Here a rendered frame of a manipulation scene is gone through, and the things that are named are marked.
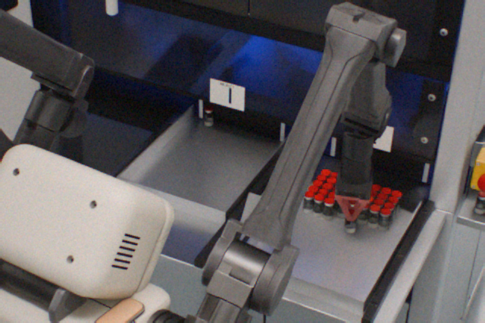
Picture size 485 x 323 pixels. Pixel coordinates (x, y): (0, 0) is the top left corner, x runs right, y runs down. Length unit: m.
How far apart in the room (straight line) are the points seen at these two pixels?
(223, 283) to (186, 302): 1.31
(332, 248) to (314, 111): 0.67
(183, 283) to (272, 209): 1.26
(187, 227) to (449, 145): 0.55
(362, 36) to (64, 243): 0.47
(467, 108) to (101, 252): 0.94
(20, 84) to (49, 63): 0.81
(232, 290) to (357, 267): 0.65
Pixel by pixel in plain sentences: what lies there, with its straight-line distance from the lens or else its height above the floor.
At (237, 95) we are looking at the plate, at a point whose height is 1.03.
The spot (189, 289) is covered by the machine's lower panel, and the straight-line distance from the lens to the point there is 2.48.
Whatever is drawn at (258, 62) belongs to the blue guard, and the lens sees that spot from 1.99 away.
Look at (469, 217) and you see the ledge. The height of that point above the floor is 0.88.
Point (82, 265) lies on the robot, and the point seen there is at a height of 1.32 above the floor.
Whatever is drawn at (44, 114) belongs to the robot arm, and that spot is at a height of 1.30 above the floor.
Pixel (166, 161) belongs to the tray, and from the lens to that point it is 2.09.
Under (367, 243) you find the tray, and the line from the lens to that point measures 1.89.
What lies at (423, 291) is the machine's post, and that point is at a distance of 2.16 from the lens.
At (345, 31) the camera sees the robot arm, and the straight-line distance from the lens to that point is 1.26.
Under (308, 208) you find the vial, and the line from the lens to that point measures 1.94.
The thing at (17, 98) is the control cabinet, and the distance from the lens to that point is 2.22.
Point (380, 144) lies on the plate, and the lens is 1.97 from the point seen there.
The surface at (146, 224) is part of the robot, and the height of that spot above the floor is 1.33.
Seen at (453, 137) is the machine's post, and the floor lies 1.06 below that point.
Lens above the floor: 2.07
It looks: 35 degrees down
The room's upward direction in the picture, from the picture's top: 2 degrees clockwise
